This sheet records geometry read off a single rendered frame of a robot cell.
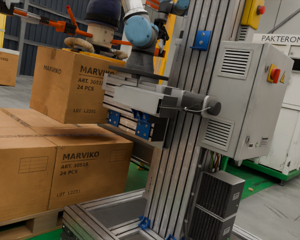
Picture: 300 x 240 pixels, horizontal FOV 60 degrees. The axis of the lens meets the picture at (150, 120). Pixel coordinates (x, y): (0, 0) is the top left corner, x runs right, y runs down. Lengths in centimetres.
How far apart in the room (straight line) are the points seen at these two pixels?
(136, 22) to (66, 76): 55
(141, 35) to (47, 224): 121
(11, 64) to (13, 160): 202
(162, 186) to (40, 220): 75
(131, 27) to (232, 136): 62
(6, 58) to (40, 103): 168
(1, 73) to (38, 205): 202
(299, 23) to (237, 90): 1009
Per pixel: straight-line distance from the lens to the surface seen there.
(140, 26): 118
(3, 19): 916
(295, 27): 1115
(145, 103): 104
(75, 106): 155
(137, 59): 130
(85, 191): 180
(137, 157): 198
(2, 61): 337
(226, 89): 114
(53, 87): 163
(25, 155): 150
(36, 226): 174
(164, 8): 186
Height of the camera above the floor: 100
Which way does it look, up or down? 8 degrees down
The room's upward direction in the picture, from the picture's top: 12 degrees clockwise
